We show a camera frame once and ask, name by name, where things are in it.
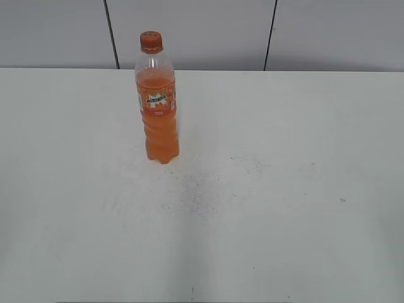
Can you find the orange Mirinda soda bottle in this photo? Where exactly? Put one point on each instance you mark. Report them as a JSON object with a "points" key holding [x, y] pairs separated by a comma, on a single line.
{"points": [[156, 91]]}

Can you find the orange bottle cap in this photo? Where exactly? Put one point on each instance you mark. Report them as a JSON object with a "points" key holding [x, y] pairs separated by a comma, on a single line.
{"points": [[151, 42]]}

